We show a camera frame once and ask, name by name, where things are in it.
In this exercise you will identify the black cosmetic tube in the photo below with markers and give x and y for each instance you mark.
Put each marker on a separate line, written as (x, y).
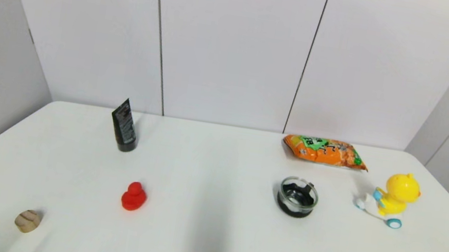
(124, 126)

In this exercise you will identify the red rubber duck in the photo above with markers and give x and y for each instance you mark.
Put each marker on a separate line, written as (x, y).
(133, 198)

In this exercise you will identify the yellow duck scooter toy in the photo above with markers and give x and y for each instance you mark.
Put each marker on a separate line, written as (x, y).
(399, 192)

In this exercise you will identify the glass cup with black base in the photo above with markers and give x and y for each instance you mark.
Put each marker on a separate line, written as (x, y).
(297, 201)

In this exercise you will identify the orange snack bag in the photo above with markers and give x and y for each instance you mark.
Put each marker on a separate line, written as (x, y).
(327, 154)

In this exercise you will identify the beige striped stone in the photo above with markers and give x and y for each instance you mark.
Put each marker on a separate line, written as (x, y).
(27, 221)

